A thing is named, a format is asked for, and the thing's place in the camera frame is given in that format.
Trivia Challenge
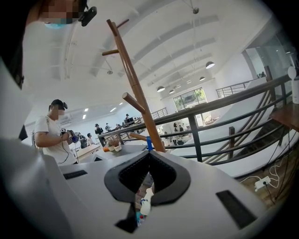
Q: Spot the black head-worn camera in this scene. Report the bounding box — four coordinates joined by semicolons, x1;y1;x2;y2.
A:
78;1;98;27

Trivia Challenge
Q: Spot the white bottle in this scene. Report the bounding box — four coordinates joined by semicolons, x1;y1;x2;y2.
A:
140;189;154;216

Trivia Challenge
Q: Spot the black cable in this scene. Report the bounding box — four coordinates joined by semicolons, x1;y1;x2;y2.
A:
266;129;294;204

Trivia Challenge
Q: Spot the white cable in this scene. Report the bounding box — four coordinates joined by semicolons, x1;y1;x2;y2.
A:
239;163;281;188

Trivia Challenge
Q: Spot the large window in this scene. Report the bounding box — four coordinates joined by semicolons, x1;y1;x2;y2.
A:
173;87;207;110

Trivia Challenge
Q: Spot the white power strip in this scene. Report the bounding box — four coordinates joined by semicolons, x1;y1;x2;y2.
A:
254;176;271;192

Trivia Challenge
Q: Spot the potted plant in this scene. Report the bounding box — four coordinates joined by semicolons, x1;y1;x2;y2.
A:
106;137;122;152

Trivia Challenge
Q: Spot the wooden coat rack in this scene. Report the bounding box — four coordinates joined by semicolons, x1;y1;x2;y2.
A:
102;19;166;154

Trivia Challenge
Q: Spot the light wooden table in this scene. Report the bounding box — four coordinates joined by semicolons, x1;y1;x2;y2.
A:
76;144;102;162

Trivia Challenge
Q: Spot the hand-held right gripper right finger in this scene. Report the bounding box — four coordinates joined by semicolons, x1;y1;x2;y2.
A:
139;150;267;239

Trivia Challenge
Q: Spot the wooden staircase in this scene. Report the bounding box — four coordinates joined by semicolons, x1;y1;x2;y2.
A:
205;66;288;164

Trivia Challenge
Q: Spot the brown wooden table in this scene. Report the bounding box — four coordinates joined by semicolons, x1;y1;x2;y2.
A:
270;102;299;134

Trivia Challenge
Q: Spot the blue face mask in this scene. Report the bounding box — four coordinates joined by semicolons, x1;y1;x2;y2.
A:
44;20;73;30

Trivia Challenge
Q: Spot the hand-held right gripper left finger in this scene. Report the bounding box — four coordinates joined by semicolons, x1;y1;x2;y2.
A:
58;150;150;239

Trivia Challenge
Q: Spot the black metal railing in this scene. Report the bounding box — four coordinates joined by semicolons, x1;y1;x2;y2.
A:
98;74;299;167

